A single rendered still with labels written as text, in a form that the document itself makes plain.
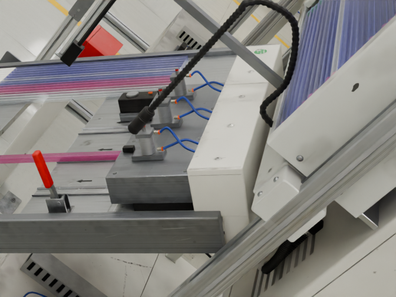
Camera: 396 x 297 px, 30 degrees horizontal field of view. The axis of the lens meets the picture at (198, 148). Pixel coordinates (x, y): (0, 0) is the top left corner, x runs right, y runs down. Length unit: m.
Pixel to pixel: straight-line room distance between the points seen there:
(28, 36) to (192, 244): 2.49
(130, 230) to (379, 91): 0.42
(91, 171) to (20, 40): 2.19
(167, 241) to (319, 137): 0.29
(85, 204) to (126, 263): 0.70
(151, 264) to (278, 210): 0.97
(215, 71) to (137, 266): 0.56
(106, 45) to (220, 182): 1.18
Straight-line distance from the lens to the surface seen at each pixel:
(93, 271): 1.78
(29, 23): 3.56
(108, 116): 1.46
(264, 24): 2.41
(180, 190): 1.09
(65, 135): 3.10
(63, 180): 1.26
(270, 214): 0.98
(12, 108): 1.62
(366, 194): 0.99
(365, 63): 0.90
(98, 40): 2.16
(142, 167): 1.11
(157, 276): 1.90
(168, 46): 2.78
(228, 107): 1.21
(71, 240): 1.14
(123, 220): 1.09
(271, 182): 0.99
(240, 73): 1.34
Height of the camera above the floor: 1.80
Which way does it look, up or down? 29 degrees down
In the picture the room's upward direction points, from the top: 45 degrees clockwise
